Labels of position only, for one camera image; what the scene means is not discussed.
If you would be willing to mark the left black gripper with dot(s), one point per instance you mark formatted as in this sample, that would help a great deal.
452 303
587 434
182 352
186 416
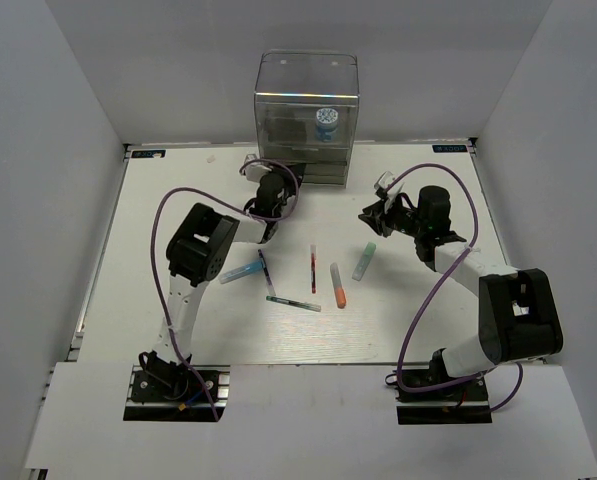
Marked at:
288 176

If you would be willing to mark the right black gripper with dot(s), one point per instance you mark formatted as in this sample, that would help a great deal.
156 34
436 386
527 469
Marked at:
379 217

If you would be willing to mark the green highlighter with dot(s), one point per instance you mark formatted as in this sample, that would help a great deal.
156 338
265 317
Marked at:
364 261

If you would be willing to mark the clear acrylic drawer organizer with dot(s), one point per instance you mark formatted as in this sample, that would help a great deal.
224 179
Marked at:
291 86

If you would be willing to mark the red gel pen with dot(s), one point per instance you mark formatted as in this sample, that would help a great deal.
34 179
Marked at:
313 264

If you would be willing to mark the orange highlighter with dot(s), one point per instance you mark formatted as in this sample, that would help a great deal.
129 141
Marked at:
339 293

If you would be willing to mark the blue highlighter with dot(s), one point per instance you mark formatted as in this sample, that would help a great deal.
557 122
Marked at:
240 272

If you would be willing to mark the green gel pen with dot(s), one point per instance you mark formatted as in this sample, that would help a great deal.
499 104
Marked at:
294 303

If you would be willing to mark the purple gel pen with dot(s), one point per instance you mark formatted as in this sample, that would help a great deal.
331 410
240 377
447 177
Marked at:
269 283

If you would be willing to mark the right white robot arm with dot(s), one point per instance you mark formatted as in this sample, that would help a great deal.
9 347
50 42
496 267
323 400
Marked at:
517 315

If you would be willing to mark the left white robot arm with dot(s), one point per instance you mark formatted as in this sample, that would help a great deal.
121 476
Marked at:
199 247

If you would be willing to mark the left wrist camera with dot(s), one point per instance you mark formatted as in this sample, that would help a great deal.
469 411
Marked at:
253 169

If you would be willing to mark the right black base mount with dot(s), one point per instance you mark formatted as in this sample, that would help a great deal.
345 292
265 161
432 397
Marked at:
463 404

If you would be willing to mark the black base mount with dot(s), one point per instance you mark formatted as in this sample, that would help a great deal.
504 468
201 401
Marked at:
148 400
463 404

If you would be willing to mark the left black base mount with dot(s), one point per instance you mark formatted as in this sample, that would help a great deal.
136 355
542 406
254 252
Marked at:
148 400

